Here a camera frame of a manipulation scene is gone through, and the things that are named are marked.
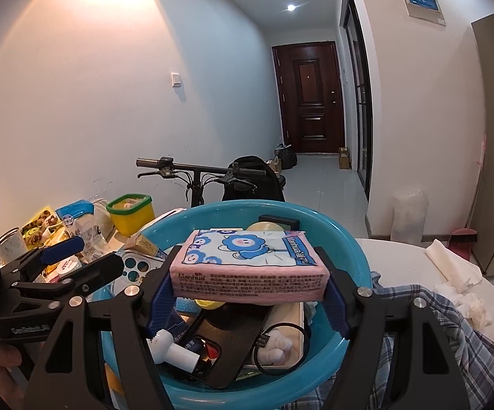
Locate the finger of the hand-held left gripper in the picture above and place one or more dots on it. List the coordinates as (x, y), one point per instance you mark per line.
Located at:
(97, 271)
(61, 248)

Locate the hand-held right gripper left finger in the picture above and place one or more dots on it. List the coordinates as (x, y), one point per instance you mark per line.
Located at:
(159, 305)

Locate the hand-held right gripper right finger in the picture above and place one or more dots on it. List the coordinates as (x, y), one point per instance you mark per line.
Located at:
(336, 305)

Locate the teal plastic basin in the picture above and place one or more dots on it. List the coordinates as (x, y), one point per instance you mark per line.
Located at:
(319, 363)

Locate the pink blue cartoon tissue pack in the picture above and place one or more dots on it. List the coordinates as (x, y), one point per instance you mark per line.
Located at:
(247, 264)

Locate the white jar with lid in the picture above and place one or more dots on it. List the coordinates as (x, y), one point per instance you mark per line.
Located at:
(68, 264)

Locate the white marbled tumbler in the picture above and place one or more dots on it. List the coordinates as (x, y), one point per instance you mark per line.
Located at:
(10, 243)

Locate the yellow patterned snack bag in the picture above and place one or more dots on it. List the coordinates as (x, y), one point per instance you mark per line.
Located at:
(37, 224)

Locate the blue white powder bag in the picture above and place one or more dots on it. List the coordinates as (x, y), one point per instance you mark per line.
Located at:
(78, 218)

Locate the white phone case with holes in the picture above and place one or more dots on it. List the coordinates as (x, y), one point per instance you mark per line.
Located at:
(138, 264)

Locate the white plastic bottle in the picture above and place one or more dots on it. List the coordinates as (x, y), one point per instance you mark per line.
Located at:
(174, 352)

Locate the cream flat box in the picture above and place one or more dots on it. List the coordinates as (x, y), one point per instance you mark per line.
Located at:
(287, 314)

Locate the yellow round lid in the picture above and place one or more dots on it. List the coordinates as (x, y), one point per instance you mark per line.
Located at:
(210, 305)

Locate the beige soap packet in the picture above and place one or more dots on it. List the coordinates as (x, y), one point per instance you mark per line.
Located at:
(144, 245)

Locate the yellow container with green rim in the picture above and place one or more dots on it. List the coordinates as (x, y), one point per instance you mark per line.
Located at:
(133, 222)

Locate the white plush toy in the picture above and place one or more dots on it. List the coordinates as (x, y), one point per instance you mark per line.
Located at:
(276, 346)

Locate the black phone case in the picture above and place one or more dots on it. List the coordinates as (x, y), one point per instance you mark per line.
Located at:
(229, 341)

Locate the black framed box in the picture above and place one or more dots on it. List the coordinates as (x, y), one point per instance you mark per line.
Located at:
(279, 221)

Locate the pale yellow round container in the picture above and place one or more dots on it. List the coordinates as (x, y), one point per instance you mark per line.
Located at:
(266, 226)

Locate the blue plaid cloth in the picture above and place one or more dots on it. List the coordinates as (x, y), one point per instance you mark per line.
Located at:
(443, 329)

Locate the bubble wrap roll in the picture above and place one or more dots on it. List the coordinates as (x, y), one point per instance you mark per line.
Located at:
(408, 215)

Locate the crumpled white tissues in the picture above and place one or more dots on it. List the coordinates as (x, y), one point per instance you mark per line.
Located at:
(451, 264)

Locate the red dustpan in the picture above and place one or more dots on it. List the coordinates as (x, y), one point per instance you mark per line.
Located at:
(462, 243)

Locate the small cardboard box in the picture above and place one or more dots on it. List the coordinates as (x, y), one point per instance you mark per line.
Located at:
(344, 158)

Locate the black trash bag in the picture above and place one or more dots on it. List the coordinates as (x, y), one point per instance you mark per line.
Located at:
(285, 157)

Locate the dark brown entrance door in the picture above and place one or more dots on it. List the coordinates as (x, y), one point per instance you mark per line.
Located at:
(311, 94)

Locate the black framed sliding glass door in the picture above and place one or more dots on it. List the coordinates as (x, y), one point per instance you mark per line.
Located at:
(353, 72)

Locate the white wall switch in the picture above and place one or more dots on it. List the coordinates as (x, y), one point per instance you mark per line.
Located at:
(177, 79)

